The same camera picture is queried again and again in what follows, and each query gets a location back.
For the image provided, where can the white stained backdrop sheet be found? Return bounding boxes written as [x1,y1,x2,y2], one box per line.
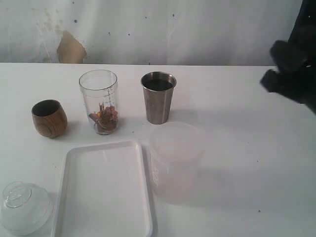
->
[0,0,301,66]

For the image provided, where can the brown scraps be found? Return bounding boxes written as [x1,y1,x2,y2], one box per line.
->
[88,103,118,134]

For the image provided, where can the clear plastic shaker cup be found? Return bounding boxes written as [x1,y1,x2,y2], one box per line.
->
[79,70,119,135]

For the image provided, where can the brown wooden cup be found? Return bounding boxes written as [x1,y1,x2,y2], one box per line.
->
[32,99,68,138]

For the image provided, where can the translucent plastic measuring tub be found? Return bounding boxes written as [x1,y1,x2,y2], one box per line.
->
[149,121,205,203]

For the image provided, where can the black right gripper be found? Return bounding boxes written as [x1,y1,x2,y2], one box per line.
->
[260,0,316,113]

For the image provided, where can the stainless steel cup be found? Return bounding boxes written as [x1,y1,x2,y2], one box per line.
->
[141,72,177,124]

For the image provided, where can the white plastic tray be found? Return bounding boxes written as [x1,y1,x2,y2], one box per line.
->
[51,140,153,237]

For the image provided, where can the clear shaker dome lid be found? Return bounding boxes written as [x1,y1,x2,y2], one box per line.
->
[0,181,53,236]

